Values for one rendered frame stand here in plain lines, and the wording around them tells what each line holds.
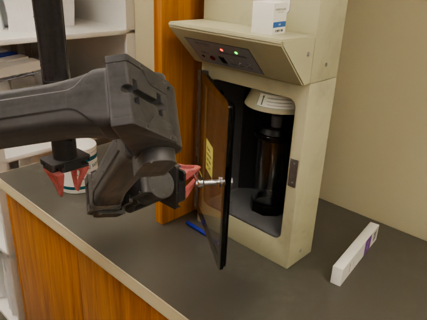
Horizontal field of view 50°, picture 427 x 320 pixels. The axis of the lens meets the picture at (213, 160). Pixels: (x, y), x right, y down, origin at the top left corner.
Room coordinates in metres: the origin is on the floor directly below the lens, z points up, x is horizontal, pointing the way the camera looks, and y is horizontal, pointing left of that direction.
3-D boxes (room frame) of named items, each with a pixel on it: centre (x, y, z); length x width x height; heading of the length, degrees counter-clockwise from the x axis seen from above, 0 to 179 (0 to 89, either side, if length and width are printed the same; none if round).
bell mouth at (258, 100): (1.11, -0.16, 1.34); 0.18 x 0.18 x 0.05
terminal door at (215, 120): (1.00, 0.01, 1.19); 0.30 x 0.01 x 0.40; 13
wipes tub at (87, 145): (1.35, 0.44, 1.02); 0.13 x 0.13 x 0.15
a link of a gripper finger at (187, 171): (0.91, 0.06, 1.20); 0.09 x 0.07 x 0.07; 138
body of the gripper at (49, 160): (1.02, 0.36, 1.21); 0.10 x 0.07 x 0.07; 137
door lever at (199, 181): (0.92, 0.02, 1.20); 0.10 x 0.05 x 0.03; 13
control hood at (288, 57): (1.01, -0.04, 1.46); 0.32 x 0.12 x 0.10; 47
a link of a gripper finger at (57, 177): (1.01, 0.37, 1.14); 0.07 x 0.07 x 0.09; 47
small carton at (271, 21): (0.96, -0.10, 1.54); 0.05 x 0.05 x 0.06; 52
